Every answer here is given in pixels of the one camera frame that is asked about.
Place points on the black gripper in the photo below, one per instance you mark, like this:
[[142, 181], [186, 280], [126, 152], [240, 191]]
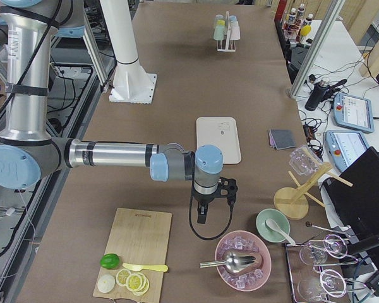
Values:
[[203, 198]]

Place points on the cream rabbit tray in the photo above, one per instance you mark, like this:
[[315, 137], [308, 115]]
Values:
[[221, 132]]

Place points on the green cup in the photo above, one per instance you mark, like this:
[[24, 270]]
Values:
[[219, 30]]

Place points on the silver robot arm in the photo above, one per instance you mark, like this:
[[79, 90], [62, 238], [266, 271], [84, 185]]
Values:
[[28, 152]]

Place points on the wooden cup tree stand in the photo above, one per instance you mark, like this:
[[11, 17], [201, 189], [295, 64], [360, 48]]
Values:
[[292, 202]]

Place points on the clear glass cup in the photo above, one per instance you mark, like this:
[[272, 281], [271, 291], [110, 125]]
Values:
[[304, 161]]

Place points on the pink cup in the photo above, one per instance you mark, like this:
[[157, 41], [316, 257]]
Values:
[[235, 33]]

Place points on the pink bowl with ice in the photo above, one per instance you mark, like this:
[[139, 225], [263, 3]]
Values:
[[244, 241]]

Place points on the metal scoop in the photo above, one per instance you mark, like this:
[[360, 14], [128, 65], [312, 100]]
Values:
[[237, 262]]

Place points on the wooden cutting board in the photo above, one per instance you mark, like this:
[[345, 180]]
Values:
[[139, 237]]

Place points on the white ceramic spoon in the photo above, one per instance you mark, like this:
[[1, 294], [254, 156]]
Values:
[[272, 224]]

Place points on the yellow plastic knife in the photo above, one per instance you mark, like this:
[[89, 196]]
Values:
[[139, 267]]

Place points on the lemon slices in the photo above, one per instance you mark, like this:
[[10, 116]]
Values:
[[137, 283]]

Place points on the grey folded cloth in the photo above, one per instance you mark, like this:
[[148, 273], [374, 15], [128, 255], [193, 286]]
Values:
[[281, 139]]

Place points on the green lime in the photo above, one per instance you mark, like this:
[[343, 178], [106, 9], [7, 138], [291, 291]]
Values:
[[110, 261]]

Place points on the white lemon half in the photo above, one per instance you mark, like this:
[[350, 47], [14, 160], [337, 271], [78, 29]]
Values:
[[106, 283]]

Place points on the wine glass rack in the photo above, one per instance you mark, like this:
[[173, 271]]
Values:
[[322, 269]]

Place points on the lower teach pendant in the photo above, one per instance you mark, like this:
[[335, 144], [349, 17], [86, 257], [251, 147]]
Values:
[[345, 147]]

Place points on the teach pendant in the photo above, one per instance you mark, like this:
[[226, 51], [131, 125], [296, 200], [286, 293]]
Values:
[[345, 147], [353, 112]]

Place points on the black laptop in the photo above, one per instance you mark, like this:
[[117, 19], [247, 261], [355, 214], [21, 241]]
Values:
[[358, 206]]

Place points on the black bottle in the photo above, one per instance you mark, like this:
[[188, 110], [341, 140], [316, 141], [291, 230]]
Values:
[[317, 95]]

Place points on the upper teach pendant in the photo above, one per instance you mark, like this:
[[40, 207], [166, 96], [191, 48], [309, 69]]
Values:
[[353, 112]]

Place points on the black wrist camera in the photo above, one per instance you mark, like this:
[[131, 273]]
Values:
[[227, 188]]

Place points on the white mounting post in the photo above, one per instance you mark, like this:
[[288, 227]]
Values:
[[131, 82]]

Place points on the white wire cup rack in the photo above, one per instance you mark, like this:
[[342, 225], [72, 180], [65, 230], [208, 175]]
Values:
[[227, 45]]

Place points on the aluminium frame post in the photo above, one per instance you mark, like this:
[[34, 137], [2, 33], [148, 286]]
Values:
[[320, 37]]

